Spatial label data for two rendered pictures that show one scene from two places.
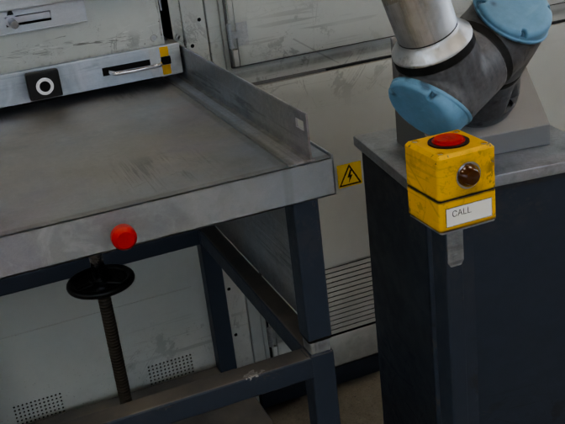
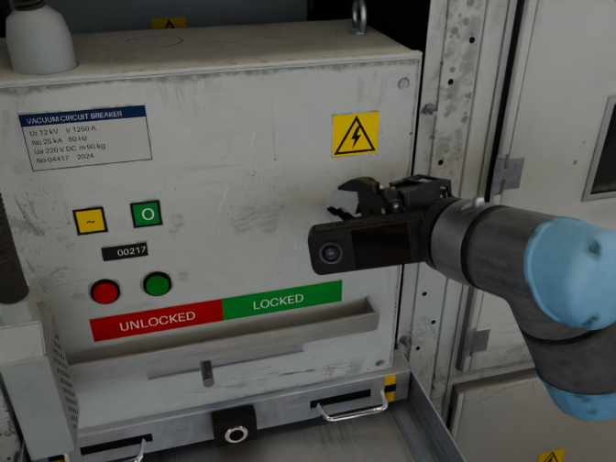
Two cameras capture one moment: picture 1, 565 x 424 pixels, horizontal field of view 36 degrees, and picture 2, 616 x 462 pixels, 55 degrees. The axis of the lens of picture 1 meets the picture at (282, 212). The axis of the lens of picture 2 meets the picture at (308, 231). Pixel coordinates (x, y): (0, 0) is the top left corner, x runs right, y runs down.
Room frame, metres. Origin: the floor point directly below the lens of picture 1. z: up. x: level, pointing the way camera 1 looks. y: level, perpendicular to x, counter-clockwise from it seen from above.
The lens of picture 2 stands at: (1.05, 0.26, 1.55)
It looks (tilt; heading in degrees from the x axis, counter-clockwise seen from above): 30 degrees down; 4
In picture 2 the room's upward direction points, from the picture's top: straight up
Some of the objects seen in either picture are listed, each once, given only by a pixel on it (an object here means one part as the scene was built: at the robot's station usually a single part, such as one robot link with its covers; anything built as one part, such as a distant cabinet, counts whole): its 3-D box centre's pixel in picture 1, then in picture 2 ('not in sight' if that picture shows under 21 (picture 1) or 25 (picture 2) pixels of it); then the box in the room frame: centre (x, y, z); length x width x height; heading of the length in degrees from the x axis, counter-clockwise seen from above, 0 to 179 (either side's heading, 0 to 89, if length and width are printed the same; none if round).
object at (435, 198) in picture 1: (450, 180); not in sight; (1.00, -0.21, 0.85); 0.08 x 0.08 x 0.10; 19
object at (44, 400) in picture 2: not in sight; (39, 375); (1.51, 0.59, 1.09); 0.08 x 0.05 x 0.17; 19
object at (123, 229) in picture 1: (122, 235); not in sight; (1.03, 0.21, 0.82); 0.04 x 0.03 x 0.03; 19
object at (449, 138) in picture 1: (448, 144); not in sight; (1.00, -0.21, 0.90); 0.04 x 0.04 x 0.02
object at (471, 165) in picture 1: (471, 176); not in sight; (0.96, -0.22, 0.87); 0.03 x 0.01 x 0.03; 109
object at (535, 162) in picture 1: (471, 148); not in sight; (1.42, -0.33, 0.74); 0.32 x 0.32 x 0.02; 12
